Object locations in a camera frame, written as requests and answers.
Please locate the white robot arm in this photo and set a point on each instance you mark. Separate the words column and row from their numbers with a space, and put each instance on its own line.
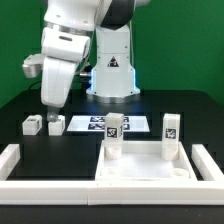
column 113, row 78

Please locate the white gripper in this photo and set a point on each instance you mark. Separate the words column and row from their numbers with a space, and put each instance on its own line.
column 62, row 54

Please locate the white U-shaped fence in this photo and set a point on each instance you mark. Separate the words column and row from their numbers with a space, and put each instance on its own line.
column 208, row 189

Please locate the white square tabletop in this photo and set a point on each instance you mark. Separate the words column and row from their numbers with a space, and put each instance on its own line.
column 142, row 161

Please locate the white marker sheet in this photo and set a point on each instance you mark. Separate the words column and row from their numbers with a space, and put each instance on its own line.
column 96, row 124

